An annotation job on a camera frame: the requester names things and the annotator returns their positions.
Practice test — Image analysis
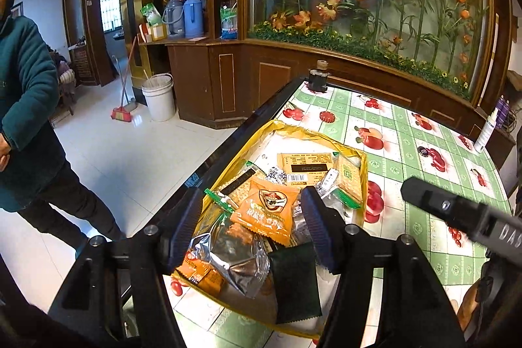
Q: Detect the yellow shallow cardboard box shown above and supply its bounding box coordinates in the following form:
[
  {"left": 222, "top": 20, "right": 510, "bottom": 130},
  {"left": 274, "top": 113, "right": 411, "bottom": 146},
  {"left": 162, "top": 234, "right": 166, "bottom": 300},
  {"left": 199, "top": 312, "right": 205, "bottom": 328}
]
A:
[{"left": 170, "top": 119, "right": 370, "bottom": 341}]

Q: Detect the red broom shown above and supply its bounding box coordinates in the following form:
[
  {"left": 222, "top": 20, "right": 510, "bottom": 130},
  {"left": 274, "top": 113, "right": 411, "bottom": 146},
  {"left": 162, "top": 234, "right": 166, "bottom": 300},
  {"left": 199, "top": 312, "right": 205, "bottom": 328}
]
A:
[{"left": 110, "top": 35, "right": 140, "bottom": 124}]

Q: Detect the white spray bottle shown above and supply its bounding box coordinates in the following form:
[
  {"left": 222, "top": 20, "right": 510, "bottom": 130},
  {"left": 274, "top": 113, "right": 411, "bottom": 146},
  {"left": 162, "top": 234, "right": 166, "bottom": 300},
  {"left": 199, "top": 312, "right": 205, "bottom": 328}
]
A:
[{"left": 473, "top": 107, "right": 501, "bottom": 154}]

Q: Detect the large orange packet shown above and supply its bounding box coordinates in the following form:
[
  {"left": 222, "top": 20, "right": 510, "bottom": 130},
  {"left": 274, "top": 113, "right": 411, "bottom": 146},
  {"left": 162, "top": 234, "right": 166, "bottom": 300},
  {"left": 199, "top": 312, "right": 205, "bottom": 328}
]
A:
[{"left": 175, "top": 249, "right": 226, "bottom": 295}]

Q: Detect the wooden chair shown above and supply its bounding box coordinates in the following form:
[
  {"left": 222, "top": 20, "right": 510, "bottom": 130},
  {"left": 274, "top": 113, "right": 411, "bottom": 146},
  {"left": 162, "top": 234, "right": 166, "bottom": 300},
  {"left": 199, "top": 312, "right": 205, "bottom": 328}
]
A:
[{"left": 48, "top": 45, "right": 79, "bottom": 117}]

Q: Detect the purple bottle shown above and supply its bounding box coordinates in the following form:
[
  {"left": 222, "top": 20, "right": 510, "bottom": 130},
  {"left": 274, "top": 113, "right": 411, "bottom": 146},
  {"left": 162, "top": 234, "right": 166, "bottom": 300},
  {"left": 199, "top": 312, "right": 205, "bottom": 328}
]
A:
[{"left": 495, "top": 95, "right": 511, "bottom": 129}]

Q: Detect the silver foil packet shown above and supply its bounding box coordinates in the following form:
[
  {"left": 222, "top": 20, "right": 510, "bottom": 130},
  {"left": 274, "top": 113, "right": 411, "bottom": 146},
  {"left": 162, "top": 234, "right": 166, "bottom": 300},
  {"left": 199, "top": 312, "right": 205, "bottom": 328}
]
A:
[{"left": 188, "top": 225, "right": 273, "bottom": 299}]

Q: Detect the orange cracker packet with barcode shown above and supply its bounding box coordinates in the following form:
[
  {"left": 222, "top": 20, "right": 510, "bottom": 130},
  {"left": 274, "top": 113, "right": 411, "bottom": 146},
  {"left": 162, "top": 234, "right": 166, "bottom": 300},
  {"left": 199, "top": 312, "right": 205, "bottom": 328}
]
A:
[{"left": 276, "top": 151, "right": 334, "bottom": 186}]

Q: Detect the clear packet with dark contents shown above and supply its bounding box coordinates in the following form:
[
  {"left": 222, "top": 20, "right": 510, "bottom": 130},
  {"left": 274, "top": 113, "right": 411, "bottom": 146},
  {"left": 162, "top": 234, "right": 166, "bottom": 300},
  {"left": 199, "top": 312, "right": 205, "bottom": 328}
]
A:
[{"left": 316, "top": 185, "right": 352, "bottom": 221}]

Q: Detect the white bucket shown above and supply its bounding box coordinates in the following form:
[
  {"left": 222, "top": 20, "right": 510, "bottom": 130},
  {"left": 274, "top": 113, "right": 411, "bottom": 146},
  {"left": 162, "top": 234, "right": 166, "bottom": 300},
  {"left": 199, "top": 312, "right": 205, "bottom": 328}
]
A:
[{"left": 141, "top": 72, "right": 177, "bottom": 123}]

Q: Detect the barred window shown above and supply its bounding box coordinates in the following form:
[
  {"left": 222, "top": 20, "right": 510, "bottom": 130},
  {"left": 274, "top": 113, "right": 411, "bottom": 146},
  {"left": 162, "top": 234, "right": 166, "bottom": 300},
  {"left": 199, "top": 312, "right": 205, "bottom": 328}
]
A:
[{"left": 99, "top": 0, "right": 124, "bottom": 33}]

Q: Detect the black and white patterned packet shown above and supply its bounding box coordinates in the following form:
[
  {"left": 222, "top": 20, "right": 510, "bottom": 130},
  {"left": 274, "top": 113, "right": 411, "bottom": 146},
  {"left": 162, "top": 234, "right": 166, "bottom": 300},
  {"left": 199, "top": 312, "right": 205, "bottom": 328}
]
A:
[{"left": 266, "top": 164, "right": 287, "bottom": 184}]

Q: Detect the orange snack packet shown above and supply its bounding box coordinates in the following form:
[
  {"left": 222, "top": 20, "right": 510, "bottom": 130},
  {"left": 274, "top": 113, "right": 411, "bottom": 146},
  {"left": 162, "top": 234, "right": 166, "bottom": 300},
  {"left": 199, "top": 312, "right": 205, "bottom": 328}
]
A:
[{"left": 229, "top": 178, "right": 301, "bottom": 248}]

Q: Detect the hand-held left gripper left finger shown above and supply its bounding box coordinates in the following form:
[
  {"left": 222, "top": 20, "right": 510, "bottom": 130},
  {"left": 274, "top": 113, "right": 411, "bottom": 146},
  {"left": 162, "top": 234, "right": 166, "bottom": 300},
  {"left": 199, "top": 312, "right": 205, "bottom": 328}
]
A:
[{"left": 49, "top": 188, "right": 205, "bottom": 348}]

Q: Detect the green and white bag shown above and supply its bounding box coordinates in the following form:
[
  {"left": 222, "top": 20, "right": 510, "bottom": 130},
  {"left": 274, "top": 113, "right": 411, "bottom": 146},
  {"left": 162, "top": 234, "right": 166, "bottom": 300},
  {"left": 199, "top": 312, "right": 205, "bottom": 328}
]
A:
[{"left": 140, "top": 3, "right": 164, "bottom": 27}]

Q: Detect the small dark jar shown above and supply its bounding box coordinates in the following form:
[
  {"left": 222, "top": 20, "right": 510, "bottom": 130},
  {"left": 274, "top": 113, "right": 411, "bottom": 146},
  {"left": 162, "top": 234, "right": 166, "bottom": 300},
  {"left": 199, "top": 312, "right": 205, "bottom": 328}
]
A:
[{"left": 307, "top": 60, "right": 330, "bottom": 95}]

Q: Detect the small cardboard box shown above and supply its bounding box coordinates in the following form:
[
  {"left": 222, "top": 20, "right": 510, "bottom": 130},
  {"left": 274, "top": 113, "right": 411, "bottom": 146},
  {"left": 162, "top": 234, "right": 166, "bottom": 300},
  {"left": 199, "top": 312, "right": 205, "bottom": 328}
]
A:
[{"left": 138, "top": 23, "right": 169, "bottom": 44}]

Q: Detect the yellow-green cracker packet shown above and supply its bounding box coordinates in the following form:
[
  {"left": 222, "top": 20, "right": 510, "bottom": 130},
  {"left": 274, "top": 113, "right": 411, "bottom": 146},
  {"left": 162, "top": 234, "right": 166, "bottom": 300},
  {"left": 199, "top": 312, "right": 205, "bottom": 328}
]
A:
[{"left": 331, "top": 153, "right": 364, "bottom": 211}]

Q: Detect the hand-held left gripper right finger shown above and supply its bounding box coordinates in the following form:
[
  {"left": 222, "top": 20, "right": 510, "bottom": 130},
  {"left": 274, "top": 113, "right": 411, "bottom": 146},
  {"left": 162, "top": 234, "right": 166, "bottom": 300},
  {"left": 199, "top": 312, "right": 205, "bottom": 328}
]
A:
[{"left": 299, "top": 186, "right": 466, "bottom": 348}]

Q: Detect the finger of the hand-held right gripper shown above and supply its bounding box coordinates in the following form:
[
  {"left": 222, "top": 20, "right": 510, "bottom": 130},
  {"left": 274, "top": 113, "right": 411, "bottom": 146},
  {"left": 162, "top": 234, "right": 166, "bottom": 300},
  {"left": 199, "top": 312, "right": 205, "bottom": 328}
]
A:
[{"left": 401, "top": 176, "right": 522, "bottom": 251}]

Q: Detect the person's right hand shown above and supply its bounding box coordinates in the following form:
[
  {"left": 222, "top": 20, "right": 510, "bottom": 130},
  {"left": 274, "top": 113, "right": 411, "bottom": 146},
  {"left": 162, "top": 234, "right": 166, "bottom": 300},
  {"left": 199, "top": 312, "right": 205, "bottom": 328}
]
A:
[{"left": 457, "top": 277, "right": 485, "bottom": 331}]

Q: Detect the dark green packet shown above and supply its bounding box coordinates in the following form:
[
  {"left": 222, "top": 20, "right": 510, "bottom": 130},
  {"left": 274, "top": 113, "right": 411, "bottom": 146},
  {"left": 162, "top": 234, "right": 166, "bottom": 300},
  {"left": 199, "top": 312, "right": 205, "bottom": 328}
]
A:
[{"left": 268, "top": 241, "right": 324, "bottom": 325}]

